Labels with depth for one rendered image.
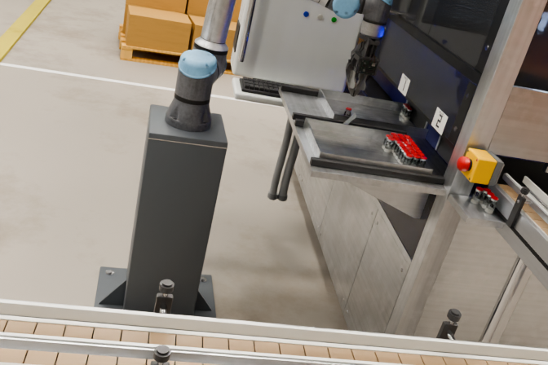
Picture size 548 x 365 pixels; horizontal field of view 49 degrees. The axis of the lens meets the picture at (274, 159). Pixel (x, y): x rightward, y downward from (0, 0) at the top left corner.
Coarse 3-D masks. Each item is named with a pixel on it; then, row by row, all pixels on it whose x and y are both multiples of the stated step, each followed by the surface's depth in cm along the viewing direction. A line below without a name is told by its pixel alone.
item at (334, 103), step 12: (324, 96) 213; (336, 96) 222; (348, 96) 223; (360, 96) 224; (324, 108) 211; (336, 108) 214; (360, 108) 220; (372, 108) 223; (384, 108) 227; (396, 108) 228; (360, 120) 200; (372, 120) 200; (384, 120) 214; (396, 120) 217; (408, 132) 204; (420, 132) 204
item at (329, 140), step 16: (304, 128) 187; (320, 128) 190; (336, 128) 190; (352, 128) 191; (368, 128) 192; (320, 144) 179; (336, 144) 182; (352, 144) 185; (368, 144) 188; (336, 160) 166; (352, 160) 167; (368, 160) 168; (384, 160) 179
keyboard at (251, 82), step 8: (240, 80) 242; (248, 80) 240; (256, 80) 242; (264, 80) 245; (248, 88) 233; (256, 88) 234; (264, 88) 235; (272, 88) 237; (272, 96) 235; (280, 96) 235
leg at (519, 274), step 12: (516, 264) 157; (516, 276) 157; (528, 276) 156; (504, 288) 160; (516, 288) 158; (504, 300) 160; (516, 300) 159; (492, 312) 164; (504, 312) 161; (492, 324) 164; (504, 324) 162; (480, 336) 168; (492, 336) 164
